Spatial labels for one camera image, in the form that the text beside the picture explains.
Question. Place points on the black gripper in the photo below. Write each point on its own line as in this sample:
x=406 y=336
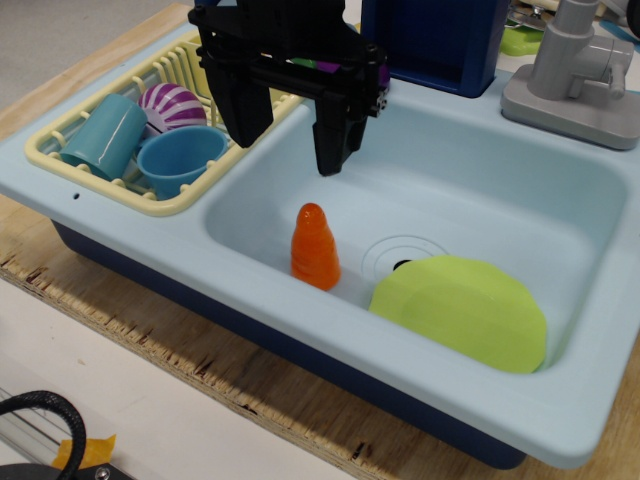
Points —
x=248 y=46

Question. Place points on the orange toy carrot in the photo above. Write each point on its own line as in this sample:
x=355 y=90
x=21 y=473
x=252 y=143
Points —
x=314 y=255

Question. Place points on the lime green plate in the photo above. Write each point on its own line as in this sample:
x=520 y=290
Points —
x=469 y=306

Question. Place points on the purple green toy eggplant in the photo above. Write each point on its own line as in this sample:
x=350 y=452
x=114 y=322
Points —
x=329 y=67

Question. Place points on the purple white striped ball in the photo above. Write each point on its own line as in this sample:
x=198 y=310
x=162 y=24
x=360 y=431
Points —
x=170 y=106

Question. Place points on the blue plastic bowl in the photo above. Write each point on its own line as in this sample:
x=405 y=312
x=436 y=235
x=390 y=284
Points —
x=178 y=157

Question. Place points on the light blue toy sink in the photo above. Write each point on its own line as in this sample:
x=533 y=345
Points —
x=437 y=174

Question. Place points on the dark blue box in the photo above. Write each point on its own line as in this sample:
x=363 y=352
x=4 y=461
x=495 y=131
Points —
x=449 y=45

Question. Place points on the teal plastic cup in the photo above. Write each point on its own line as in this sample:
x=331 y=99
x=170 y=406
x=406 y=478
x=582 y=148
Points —
x=107 y=139

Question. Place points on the green plastic item background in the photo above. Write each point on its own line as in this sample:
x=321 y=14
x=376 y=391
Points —
x=520 y=41

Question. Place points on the grey toy faucet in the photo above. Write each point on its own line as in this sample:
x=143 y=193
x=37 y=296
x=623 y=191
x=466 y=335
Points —
x=577 y=85

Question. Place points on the orange tape piece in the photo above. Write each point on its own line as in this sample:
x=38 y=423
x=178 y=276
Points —
x=97 y=452

